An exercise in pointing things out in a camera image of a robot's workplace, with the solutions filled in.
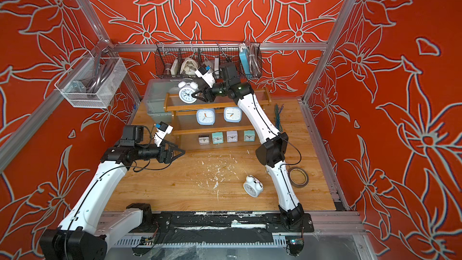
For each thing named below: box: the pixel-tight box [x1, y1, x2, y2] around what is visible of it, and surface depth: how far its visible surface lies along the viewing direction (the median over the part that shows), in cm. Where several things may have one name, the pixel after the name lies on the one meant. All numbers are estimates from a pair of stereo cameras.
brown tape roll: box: [288, 166, 310, 188], surface depth 87 cm
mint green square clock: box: [211, 131, 224, 144], surface depth 96 cm
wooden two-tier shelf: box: [163, 87, 272, 152], surface depth 91 cm
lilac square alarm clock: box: [226, 130, 238, 143], surface depth 96 cm
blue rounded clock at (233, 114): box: [223, 106, 243, 123], surface depth 88 cm
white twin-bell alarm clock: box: [177, 81, 199, 105], surface depth 76 cm
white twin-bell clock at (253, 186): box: [243, 175, 264, 198], surface depth 77 cm
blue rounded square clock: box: [196, 108, 216, 126], surface depth 87 cm
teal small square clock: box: [243, 130, 256, 143], surface depth 97 cm
